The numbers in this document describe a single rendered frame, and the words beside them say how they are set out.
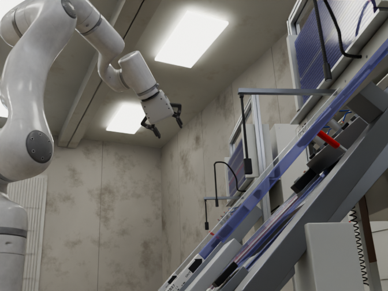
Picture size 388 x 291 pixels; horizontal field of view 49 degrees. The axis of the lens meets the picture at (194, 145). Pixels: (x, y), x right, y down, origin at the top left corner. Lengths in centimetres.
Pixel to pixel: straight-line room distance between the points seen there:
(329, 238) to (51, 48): 82
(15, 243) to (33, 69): 40
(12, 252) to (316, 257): 60
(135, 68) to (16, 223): 75
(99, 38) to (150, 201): 859
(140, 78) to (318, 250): 109
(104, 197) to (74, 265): 154
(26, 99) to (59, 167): 854
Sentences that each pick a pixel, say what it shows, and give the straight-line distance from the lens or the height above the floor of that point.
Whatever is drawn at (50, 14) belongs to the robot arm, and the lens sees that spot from 112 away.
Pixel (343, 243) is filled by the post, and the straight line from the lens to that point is 55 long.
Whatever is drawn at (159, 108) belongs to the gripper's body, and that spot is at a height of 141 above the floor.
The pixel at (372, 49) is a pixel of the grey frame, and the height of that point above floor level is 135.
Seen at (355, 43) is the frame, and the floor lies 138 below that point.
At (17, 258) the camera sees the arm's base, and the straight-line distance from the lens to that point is 93.
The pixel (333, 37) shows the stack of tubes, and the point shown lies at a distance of 138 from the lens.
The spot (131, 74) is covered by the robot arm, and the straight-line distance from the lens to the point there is 150.
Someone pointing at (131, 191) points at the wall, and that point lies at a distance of 975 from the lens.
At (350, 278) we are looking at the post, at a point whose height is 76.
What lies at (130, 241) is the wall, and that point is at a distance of 953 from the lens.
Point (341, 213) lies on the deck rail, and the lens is 87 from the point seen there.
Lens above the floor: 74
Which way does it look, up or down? 21 degrees up
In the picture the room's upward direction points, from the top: 2 degrees counter-clockwise
